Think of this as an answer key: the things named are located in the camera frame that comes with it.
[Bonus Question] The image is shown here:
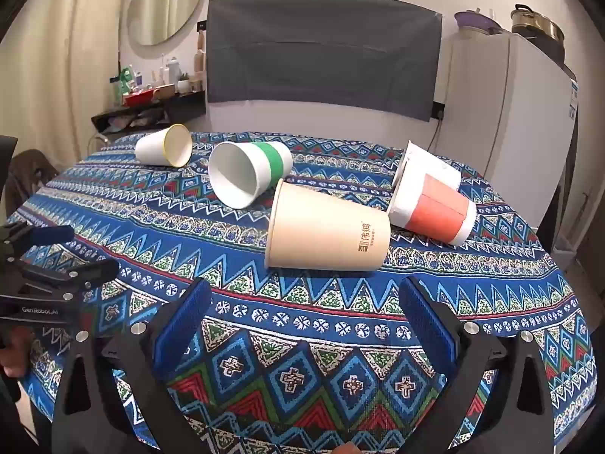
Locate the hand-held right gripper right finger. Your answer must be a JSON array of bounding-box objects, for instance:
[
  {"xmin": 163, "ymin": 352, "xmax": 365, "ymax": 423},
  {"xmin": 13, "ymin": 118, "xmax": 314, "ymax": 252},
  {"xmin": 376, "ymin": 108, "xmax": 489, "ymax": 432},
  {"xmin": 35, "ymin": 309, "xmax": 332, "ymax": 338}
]
[{"xmin": 399, "ymin": 275, "xmax": 555, "ymax": 454}]

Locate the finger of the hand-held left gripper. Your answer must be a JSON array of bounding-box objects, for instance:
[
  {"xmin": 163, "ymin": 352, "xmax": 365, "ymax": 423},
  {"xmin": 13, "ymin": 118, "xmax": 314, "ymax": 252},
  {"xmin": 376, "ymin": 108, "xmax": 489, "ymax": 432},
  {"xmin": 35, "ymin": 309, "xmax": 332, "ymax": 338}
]
[
  {"xmin": 0, "ymin": 258, "xmax": 120, "ymax": 301},
  {"xmin": 0, "ymin": 224, "xmax": 77, "ymax": 260}
]

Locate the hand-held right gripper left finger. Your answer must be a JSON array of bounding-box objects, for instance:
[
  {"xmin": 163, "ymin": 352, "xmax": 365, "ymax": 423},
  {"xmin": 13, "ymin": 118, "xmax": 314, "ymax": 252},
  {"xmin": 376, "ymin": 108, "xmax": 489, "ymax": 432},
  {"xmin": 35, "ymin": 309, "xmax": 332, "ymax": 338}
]
[{"xmin": 51, "ymin": 277, "xmax": 213, "ymax": 454}]

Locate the beige paper cup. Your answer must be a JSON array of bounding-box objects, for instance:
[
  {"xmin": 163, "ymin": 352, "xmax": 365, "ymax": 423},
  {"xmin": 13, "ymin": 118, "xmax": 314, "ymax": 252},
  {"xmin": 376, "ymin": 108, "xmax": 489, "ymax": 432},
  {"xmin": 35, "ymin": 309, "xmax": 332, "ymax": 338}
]
[{"xmin": 265, "ymin": 178, "xmax": 392, "ymax": 272}]

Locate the white cup with orange band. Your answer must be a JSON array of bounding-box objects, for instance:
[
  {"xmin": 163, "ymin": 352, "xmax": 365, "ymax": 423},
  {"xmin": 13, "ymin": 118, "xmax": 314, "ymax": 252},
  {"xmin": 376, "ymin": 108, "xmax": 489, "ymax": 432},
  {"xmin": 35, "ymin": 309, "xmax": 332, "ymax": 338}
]
[{"xmin": 386, "ymin": 173, "xmax": 477, "ymax": 247}]

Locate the white cup with yellow rim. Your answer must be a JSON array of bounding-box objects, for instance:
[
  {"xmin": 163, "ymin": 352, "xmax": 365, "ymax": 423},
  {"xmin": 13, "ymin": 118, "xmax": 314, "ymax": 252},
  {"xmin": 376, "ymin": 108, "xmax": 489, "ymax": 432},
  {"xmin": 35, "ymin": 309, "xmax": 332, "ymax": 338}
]
[{"xmin": 135, "ymin": 124, "xmax": 194, "ymax": 168}]

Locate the plain white cup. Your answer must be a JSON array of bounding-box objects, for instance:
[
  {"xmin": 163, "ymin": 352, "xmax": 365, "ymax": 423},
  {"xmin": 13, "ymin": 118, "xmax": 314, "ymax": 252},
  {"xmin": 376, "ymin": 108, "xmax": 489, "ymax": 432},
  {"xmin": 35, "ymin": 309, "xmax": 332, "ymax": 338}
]
[{"xmin": 391, "ymin": 140, "xmax": 462, "ymax": 192}]

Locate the white cup with green band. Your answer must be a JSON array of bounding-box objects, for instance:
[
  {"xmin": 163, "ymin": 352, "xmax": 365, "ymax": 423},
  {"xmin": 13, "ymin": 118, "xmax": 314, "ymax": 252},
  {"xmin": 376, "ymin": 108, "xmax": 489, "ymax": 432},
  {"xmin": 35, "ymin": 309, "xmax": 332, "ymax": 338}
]
[{"xmin": 208, "ymin": 141, "xmax": 294, "ymax": 209}]

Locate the person's left hand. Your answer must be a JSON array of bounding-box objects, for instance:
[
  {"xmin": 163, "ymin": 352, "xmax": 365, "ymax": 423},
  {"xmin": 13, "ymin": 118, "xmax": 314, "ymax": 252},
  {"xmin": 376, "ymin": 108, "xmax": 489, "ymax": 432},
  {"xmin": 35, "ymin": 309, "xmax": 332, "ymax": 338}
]
[{"xmin": 0, "ymin": 327, "xmax": 35, "ymax": 380}]

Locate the brown cloth on chair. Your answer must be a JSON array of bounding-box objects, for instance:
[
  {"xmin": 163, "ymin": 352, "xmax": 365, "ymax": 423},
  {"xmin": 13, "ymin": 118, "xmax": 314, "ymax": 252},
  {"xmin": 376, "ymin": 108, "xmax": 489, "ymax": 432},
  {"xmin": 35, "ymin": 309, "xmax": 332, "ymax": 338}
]
[{"xmin": 5, "ymin": 149, "xmax": 60, "ymax": 216}]

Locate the blue patterned tablecloth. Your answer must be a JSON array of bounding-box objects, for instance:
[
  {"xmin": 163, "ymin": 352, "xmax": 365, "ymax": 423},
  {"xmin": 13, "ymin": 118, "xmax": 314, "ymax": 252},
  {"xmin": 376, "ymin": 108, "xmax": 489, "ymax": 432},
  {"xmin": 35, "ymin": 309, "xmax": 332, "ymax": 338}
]
[{"xmin": 19, "ymin": 130, "xmax": 597, "ymax": 454}]

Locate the red bowl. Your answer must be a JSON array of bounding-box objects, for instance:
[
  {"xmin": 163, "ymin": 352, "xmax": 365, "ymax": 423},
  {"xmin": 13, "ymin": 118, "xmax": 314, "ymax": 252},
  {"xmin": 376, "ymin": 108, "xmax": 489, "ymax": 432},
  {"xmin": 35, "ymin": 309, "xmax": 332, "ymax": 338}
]
[{"xmin": 124, "ymin": 89, "xmax": 160, "ymax": 107}]

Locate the cream curtain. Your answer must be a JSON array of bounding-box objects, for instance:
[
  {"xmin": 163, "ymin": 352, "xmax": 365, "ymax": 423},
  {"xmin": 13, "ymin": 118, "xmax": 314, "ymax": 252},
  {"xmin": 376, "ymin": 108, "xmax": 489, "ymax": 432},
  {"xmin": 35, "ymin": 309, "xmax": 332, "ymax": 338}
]
[{"xmin": 0, "ymin": 0, "xmax": 130, "ymax": 176}]

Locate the green bottle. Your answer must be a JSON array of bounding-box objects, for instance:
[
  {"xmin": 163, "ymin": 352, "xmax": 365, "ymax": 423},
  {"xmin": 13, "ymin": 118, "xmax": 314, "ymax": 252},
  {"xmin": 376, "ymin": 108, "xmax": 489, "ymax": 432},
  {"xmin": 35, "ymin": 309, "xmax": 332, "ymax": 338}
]
[{"xmin": 117, "ymin": 67, "xmax": 134, "ymax": 101}]

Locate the white refrigerator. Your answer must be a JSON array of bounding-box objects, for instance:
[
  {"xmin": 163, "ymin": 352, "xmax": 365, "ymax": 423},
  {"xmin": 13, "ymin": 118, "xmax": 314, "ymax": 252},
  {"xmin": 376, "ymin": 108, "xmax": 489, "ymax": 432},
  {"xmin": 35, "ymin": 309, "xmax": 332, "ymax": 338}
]
[{"xmin": 445, "ymin": 33, "xmax": 580, "ymax": 252}]

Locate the beige tall bottle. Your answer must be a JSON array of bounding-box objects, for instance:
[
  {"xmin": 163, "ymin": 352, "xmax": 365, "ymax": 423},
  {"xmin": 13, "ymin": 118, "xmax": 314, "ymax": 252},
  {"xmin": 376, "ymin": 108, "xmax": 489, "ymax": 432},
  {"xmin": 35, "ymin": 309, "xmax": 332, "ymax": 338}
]
[{"xmin": 195, "ymin": 30, "xmax": 207, "ymax": 81}]

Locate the grey cloth cover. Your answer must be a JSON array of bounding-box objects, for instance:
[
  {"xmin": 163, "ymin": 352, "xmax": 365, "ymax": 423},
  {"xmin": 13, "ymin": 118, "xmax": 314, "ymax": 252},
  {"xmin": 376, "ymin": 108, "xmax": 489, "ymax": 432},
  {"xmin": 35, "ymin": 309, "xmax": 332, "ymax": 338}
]
[{"xmin": 206, "ymin": 0, "xmax": 444, "ymax": 123}]

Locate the purple pot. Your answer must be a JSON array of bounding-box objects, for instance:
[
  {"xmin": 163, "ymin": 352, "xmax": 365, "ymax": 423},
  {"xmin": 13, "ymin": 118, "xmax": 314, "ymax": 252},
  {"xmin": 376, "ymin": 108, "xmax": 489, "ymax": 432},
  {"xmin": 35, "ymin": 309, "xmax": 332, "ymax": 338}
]
[{"xmin": 455, "ymin": 8, "xmax": 503, "ymax": 35}]

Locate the steel cooking pot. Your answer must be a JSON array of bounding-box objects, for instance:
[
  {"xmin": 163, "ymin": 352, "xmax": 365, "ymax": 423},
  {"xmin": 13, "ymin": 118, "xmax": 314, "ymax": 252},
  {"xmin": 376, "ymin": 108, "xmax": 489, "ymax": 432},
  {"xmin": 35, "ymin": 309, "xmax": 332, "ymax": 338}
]
[{"xmin": 509, "ymin": 4, "xmax": 565, "ymax": 43}]

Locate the black wall shelf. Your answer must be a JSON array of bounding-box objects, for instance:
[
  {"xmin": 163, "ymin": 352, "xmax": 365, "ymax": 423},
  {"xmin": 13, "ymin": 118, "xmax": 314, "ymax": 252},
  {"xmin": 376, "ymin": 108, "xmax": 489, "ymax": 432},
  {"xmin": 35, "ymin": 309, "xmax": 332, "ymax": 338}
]
[{"xmin": 91, "ymin": 91, "xmax": 207, "ymax": 131}]

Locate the black power cable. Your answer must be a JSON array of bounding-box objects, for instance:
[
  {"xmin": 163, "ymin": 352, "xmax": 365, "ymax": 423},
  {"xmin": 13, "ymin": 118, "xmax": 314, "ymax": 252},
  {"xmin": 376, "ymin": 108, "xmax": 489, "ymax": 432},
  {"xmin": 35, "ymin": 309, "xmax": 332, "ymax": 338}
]
[{"xmin": 428, "ymin": 112, "xmax": 490, "ymax": 181}]

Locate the oval wall mirror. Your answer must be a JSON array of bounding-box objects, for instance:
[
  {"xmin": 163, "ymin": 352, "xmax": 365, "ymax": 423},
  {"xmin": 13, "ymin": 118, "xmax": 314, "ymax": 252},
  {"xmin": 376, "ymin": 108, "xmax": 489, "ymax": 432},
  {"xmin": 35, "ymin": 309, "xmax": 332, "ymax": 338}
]
[{"xmin": 127, "ymin": 0, "xmax": 205, "ymax": 47}]

